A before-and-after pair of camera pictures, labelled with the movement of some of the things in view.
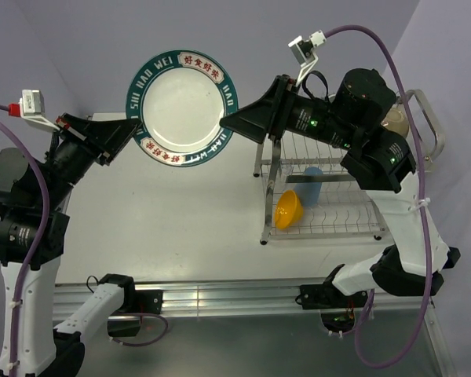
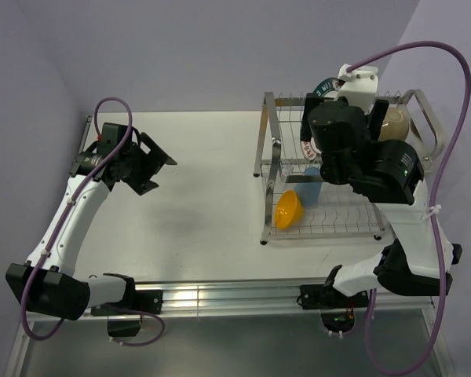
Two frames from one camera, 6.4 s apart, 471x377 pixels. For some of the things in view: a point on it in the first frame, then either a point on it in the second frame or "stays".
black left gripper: x=100 y=139 to x=154 y=160
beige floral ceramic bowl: x=396 y=120 stays
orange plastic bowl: x=288 y=210 stays
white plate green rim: x=180 y=96 to x=328 y=88
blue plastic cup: x=309 y=192 stays
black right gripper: x=268 y=113 to x=374 y=119
